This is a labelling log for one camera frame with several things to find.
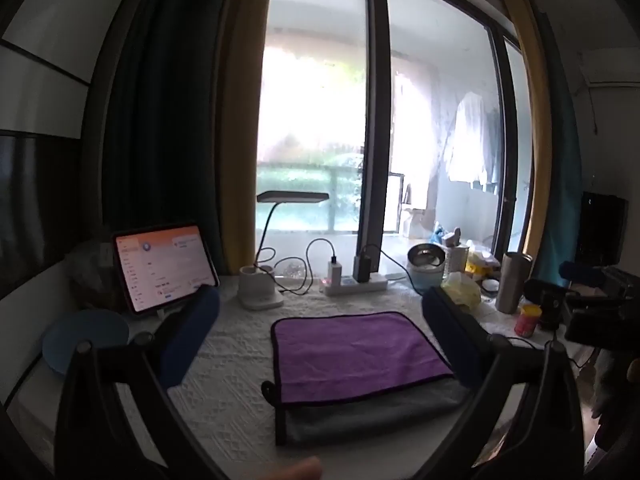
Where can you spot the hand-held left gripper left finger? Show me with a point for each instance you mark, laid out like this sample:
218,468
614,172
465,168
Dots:
187,335

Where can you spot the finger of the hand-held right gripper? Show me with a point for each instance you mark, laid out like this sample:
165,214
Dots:
580,272
545,292

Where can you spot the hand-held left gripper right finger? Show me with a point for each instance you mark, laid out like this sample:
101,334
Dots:
450,335

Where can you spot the purple towel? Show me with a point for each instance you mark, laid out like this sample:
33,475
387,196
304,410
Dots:
360,355

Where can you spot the grey towel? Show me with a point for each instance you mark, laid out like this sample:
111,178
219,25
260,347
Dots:
360,422

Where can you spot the person's left hand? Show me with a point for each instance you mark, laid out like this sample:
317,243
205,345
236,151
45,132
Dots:
295,470

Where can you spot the metal tumbler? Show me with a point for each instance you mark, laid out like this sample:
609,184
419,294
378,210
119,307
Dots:
511,285

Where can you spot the small red yellow jar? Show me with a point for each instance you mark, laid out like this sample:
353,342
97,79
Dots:
527,325

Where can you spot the white textured tablecloth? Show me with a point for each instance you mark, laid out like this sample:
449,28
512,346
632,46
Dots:
225,360

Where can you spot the black box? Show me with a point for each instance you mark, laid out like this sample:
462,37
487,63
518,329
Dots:
602,230

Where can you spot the yellow tissue pack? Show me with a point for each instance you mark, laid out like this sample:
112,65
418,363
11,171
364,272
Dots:
462,287

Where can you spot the white pot with metal lid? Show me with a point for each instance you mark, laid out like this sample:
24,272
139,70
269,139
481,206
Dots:
425,272

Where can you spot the yellow packet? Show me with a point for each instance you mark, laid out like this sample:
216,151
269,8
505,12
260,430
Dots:
482,262

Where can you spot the white cup with utensils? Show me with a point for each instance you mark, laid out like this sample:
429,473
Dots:
455,260

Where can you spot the tablet with stand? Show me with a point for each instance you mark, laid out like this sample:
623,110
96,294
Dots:
160,265

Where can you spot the white base desk lamp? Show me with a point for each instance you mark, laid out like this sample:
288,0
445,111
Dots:
260,291

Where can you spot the white power strip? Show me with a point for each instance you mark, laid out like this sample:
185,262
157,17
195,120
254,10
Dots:
371,286

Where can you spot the blue plate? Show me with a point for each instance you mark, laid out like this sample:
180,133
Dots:
85,332

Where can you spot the black charger plug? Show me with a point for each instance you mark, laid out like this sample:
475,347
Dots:
361,269

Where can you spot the teal curtain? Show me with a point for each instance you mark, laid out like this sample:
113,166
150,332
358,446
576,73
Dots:
565,160

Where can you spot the white balcony container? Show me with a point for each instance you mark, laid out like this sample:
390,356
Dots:
415,222

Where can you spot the clear plastic bag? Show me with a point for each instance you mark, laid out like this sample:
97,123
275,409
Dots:
290,269

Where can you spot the white charger plug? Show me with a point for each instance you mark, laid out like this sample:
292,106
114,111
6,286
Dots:
334,270

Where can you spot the yellow curtain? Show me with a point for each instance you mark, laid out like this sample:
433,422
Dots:
240,135
532,110

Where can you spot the white hanging garment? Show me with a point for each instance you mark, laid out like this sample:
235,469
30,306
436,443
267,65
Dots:
470,135

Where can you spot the balcony railing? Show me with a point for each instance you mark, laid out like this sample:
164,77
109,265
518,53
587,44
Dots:
332,195

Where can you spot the dark green curtain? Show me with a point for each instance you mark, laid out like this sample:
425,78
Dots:
160,135

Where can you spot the dark sliding door frame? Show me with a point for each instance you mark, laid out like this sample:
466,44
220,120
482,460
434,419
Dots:
375,110

